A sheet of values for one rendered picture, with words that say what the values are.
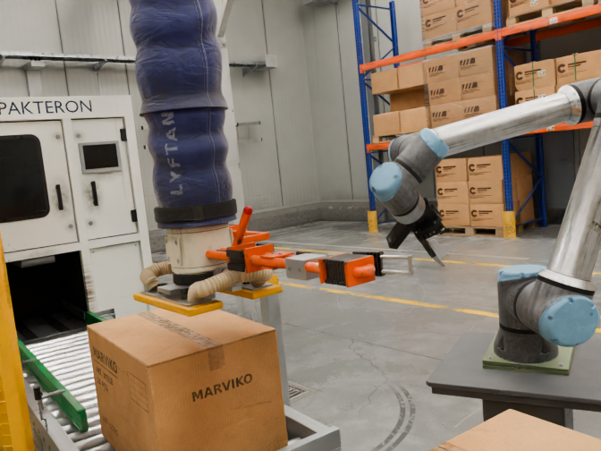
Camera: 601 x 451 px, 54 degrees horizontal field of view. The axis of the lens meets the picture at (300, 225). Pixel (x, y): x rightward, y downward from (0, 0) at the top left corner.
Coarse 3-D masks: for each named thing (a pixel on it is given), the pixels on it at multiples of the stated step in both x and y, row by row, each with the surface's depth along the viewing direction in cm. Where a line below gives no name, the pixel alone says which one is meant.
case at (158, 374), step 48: (96, 336) 193; (144, 336) 180; (192, 336) 175; (240, 336) 170; (96, 384) 202; (144, 384) 157; (192, 384) 160; (240, 384) 168; (144, 432) 164; (192, 432) 160; (240, 432) 169
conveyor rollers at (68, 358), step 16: (64, 336) 344; (80, 336) 341; (32, 352) 318; (48, 352) 315; (64, 352) 318; (80, 352) 314; (48, 368) 288; (64, 368) 285; (80, 368) 288; (32, 384) 268; (64, 384) 266; (80, 384) 262; (48, 400) 246; (80, 400) 244; (96, 400) 240; (64, 416) 226; (96, 416) 223; (96, 432) 212; (80, 448) 201; (96, 448) 196; (112, 448) 198
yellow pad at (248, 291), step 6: (246, 288) 159; (252, 288) 157; (258, 288) 158; (264, 288) 158; (270, 288) 158; (276, 288) 159; (282, 288) 160; (234, 294) 161; (240, 294) 159; (246, 294) 156; (252, 294) 154; (258, 294) 155; (264, 294) 156; (270, 294) 158
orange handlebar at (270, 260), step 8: (248, 232) 189; (256, 232) 186; (264, 232) 184; (248, 240) 177; (256, 240) 178; (264, 240) 181; (224, 248) 156; (208, 256) 154; (216, 256) 150; (224, 256) 147; (256, 256) 137; (264, 256) 133; (272, 256) 132; (280, 256) 132; (288, 256) 134; (256, 264) 137; (264, 264) 134; (272, 264) 132; (280, 264) 129; (312, 264) 121; (368, 264) 113; (312, 272) 122; (360, 272) 111; (368, 272) 111
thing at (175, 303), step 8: (184, 288) 153; (136, 296) 167; (144, 296) 163; (152, 296) 162; (160, 296) 158; (168, 296) 157; (176, 296) 156; (184, 296) 152; (152, 304) 159; (160, 304) 154; (168, 304) 151; (176, 304) 149; (184, 304) 147; (192, 304) 146; (200, 304) 146; (208, 304) 146; (216, 304) 147; (176, 312) 148; (184, 312) 144; (192, 312) 143; (200, 312) 144
